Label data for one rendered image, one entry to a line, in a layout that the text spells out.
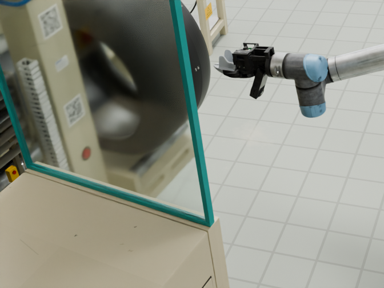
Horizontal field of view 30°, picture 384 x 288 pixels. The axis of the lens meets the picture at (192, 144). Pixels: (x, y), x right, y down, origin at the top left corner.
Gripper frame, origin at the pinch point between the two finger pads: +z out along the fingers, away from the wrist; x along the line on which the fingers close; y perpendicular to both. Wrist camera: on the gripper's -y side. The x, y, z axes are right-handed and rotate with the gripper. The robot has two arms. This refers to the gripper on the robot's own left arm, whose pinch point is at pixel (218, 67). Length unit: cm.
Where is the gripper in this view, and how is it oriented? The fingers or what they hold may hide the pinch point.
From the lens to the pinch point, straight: 221.3
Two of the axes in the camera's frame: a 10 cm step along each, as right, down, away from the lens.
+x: -5.3, 5.5, -6.5
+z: -8.2, -1.2, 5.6
